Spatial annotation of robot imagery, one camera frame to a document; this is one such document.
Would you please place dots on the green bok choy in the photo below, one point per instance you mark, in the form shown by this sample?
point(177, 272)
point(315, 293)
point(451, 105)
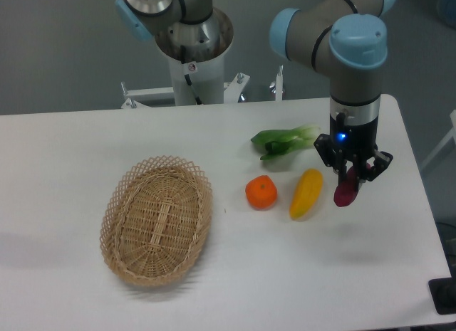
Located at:
point(277, 143)

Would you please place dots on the orange tangerine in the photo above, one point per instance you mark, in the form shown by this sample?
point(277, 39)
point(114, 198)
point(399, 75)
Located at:
point(261, 192)

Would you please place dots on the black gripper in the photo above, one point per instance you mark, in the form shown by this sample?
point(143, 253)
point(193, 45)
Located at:
point(350, 140)

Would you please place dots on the purple sweet potato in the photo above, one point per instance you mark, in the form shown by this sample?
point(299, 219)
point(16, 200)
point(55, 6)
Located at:
point(345, 193)

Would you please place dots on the woven wicker basket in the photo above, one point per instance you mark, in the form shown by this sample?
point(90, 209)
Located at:
point(157, 221)

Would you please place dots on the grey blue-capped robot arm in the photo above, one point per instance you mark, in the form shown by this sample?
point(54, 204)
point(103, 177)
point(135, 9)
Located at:
point(345, 40)

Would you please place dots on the black device at table edge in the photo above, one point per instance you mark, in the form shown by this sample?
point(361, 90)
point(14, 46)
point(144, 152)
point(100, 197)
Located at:
point(443, 295)

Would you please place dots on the white frame at right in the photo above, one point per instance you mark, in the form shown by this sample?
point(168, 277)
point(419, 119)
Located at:
point(443, 148)

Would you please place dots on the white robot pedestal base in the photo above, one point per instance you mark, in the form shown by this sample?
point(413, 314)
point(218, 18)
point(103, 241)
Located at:
point(195, 57)

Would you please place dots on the yellow mango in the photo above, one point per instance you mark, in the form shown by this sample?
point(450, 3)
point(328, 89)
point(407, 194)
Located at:
point(306, 193)

